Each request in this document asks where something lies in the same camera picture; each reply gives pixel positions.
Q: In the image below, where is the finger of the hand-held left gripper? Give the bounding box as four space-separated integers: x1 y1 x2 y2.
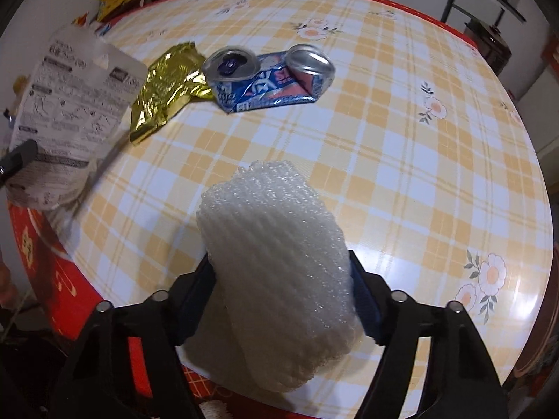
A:
0 140 39 181

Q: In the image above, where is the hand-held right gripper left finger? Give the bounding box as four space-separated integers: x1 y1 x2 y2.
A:
46 255 218 419

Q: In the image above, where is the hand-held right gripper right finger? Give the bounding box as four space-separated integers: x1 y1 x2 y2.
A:
347 249 509 419

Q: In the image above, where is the white printed packet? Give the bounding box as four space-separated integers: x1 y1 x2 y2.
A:
8 24 150 211

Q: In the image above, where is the white foam net sleeve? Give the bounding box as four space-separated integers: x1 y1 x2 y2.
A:
180 159 365 394

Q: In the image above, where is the table with plaid tablecloth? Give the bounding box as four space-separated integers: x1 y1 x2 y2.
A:
6 0 555 419

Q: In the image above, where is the colourful snack packet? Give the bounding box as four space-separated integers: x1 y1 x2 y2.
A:
73 12 112 38

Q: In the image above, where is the gold foil wrapper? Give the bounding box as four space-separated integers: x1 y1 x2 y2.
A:
130 41 216 147

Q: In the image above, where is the crushed blue pink can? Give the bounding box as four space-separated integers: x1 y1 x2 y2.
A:
202 44 336 115

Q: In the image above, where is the brown slow cooker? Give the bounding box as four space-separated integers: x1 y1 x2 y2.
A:
463 19 513 76

